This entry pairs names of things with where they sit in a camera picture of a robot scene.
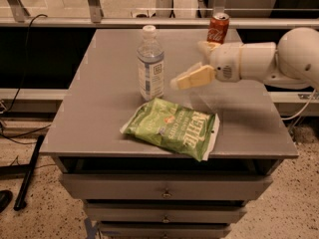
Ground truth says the bottom grey drawer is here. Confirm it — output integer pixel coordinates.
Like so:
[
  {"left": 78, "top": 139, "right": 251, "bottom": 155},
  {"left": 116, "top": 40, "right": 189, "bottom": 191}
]
[{"left": 99, "top": 223, "right": 230, "bottom": 239}]

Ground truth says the grey drawer cabinet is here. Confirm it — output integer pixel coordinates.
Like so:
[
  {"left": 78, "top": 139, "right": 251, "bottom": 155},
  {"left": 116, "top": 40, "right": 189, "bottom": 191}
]
[{"left": 41, "top": 29, "right": 297, "bottom": 239}]

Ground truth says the top grey drawer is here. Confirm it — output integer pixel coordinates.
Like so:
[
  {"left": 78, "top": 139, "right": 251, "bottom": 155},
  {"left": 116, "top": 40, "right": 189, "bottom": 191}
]
[{"left": 60, "top": 174, "right": 272, "bottom": 200}]

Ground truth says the green jalapeno chip bag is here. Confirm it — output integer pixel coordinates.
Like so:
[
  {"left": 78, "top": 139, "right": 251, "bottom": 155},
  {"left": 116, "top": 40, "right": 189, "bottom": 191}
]
[{"left": 120, "top": 98, "right": 220, "bottom": 161}]

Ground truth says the clear blue-label water bottle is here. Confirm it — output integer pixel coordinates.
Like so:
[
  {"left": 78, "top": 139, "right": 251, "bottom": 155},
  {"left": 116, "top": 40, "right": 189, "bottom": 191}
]
[{"left": 137, "top": 25, "right": 164, "bottom": 101}]

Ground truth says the middle grey drawer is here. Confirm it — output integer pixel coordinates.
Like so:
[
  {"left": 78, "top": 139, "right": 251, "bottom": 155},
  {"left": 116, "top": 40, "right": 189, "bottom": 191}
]
[{"left": 84, "top": 202, "right": 246, "bottom": 224}]

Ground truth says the grey drawer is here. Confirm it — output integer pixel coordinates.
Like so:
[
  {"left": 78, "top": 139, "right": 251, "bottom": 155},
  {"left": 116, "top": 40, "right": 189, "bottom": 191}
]
[
  {"left": 99, "top": 223, "right": 230, "bottom": 239},
  {"left": 84, "top": 202, "right": 246, "bottom": 224},
  {"left": 60, "top": 174, "right": 272, "bottom": 200}
]

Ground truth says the black stand leg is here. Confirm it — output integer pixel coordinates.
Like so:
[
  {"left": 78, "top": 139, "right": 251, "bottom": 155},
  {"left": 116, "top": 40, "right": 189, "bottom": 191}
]
[{"left": 14, "top": 135, "right": 45, "bottom": 211}]

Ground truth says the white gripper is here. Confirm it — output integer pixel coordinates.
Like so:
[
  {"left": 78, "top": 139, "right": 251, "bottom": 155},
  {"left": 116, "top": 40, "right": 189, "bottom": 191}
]
[{"left": 169, "top": 41, "right": 242, "bottom": 90}]

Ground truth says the white cable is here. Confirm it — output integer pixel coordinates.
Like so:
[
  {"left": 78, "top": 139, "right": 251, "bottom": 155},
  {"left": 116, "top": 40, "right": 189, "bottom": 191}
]
[{"left": 281, "top": 88, "right": 317, "bottom": 121}]

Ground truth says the black cable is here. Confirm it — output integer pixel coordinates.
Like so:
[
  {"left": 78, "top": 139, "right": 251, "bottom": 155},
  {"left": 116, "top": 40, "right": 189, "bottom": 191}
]
[{"left": 0, "top": 14, "right": 52, "bottom": 146}]

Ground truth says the orange soda can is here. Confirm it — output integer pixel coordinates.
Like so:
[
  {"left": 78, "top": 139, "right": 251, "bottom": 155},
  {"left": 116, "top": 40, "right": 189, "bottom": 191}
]
[{"left": 206, "top": 13, "right": 229, "bottom": 44}]

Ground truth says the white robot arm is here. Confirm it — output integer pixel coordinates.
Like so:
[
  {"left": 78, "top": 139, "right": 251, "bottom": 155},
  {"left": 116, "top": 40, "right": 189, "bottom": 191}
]
[{"left": 170, "top": 28, "right": 319, "bottom": 90}]

